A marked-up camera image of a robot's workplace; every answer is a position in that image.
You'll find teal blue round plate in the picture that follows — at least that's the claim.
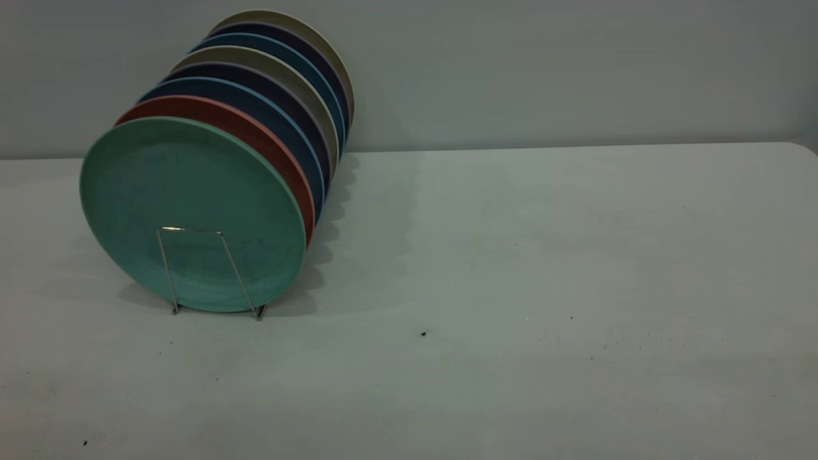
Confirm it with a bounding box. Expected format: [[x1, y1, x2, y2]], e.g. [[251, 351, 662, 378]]
[[190, 33, 346, 154]]

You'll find green round plate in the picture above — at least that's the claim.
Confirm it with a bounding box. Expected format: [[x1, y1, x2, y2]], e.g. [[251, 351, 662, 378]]
[[80, 116, 307, 314]]

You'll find metal wire plate rack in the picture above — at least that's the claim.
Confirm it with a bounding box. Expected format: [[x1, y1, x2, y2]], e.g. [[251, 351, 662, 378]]
[[156, 226, 268, 321]]

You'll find pink round plate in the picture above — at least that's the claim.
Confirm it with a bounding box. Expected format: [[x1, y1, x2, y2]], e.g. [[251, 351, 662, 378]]
[[115, 95, 316, 249]]

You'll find beige round plate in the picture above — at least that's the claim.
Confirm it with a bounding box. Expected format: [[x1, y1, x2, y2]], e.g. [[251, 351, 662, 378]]
[[171, 45, 339, 170], [210, 9, 355, 125]]

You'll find navy plate light blue rim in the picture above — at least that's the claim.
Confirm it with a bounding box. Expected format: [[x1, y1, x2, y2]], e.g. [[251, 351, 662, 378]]
[[137, 77, 327, 222]]

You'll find dark purple plate lilac rim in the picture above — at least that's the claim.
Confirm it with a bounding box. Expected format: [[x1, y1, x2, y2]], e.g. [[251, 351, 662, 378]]
[[208, 22, 351, 138], [163, 62, 333, 192]]

